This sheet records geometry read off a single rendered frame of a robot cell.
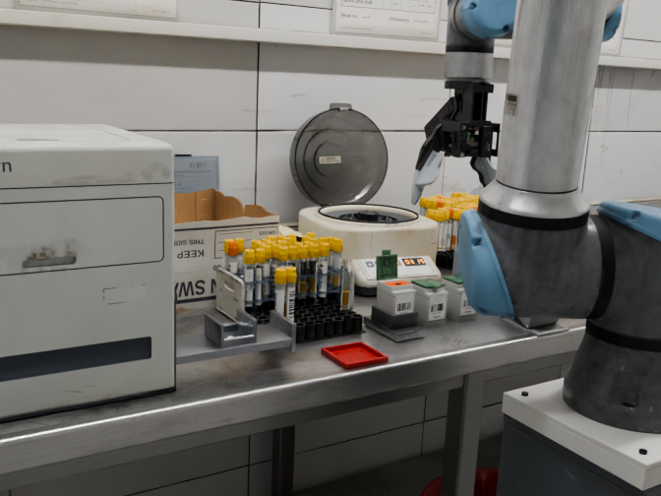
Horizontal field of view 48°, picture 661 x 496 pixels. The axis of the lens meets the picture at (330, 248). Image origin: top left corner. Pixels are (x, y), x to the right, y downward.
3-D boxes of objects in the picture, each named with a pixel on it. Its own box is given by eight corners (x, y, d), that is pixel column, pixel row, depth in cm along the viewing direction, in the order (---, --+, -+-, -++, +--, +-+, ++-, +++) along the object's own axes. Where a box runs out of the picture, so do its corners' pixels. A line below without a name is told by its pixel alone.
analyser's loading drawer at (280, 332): (144, 378, 90) (144, 337, 88) (128, 359, 95) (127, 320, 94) (295, 351, 100) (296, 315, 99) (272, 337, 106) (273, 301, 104)
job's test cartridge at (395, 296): (391, 329, 113) (394, 288, 112) (374, 319, 117) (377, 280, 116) (413, 325, 115) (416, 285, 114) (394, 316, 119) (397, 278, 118)
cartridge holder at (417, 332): (396, 342, 111) (397, 319, 110) (362, 324, 119) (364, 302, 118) (425, 338, 114) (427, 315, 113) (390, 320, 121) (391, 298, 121)
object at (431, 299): (425, 329, 118) (429, 287, 117) (407, 320, 122) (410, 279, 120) (446, 325, 120) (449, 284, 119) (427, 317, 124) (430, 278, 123)
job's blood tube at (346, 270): (342, 324, 117) (345, 262, 115) (337, 321, 118) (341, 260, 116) (349, 323, 118) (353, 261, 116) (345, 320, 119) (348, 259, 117)
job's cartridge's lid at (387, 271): (377, 251, 115) (375, 250, 115) (378, 281, 115) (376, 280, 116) (397, 249, 117) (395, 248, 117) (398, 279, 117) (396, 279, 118)
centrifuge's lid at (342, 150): (295, 100, 152) (282, 103, 160) (296, 223, 155) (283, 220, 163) (390, 103, 160) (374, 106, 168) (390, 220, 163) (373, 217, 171)
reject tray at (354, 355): (346, 370, 100) (346, 364, 100) (321, 353, 106) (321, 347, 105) (388, 362, 104) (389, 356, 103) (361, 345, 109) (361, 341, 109)
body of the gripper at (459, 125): (455, 160, 115) (461, 81, 113) (430, 155, 123) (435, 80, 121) (499, 160, 118) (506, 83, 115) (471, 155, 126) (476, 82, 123)
